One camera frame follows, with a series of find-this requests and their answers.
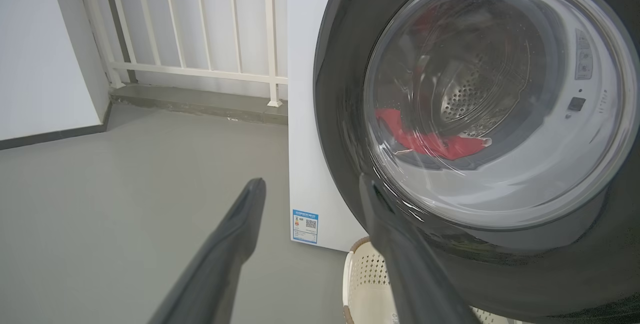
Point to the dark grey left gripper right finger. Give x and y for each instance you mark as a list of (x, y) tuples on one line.
[(415, 279)]

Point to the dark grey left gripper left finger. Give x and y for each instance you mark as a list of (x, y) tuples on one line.
[(225, 254)]

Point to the red garment with white trim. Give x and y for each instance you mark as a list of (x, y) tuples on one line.
[(430, 143)]

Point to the dark round glass washer door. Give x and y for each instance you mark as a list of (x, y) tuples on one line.
[(340, 113)]

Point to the cream perforated laundry basket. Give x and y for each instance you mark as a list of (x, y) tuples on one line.
[(367, 284)]

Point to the white washing machine body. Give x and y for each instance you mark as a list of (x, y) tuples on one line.
[(312, 113)]

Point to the black door latch socket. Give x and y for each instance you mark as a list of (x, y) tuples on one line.
[(576, 104)]

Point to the blue energy label sticker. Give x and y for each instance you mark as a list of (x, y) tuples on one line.
[(305, 226)]

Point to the grey concrete railing ledge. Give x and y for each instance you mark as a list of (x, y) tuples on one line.
[(200, 103)]

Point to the steel perforated washer drum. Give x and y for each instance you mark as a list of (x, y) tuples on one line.
[(465, 93)]

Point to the white metal railing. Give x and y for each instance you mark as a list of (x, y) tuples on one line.
[(270, 38)]

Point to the grey warning sticker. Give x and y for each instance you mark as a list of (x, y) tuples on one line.
[(583, 56)]

